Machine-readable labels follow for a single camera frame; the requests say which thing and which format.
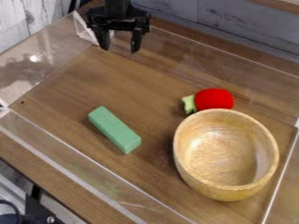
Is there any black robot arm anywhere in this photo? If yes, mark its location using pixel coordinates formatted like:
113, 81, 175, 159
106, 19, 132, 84
86, 0, 151, 53

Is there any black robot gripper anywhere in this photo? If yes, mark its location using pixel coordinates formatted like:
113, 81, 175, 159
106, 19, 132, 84
85, 6, 151, 53

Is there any light wooden bowl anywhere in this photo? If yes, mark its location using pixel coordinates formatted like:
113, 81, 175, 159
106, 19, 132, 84
172, 108, 279, 201

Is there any black clamp with cable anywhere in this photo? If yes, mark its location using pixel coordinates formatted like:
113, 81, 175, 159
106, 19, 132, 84
0, 195, 65, 224

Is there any red plush strawberry toy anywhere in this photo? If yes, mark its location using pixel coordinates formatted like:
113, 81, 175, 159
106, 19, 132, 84
181, 88, 235, 114

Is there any clear acrylic corner bracket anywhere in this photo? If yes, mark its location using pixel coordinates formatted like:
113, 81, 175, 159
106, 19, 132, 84
72, 11, 114, 46

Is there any clear acrylic tray wall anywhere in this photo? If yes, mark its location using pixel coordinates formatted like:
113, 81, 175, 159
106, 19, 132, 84
0, 17, 299, 224

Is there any green rectangular block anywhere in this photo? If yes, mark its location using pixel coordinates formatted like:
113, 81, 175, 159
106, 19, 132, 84
88, 106, 141, 154

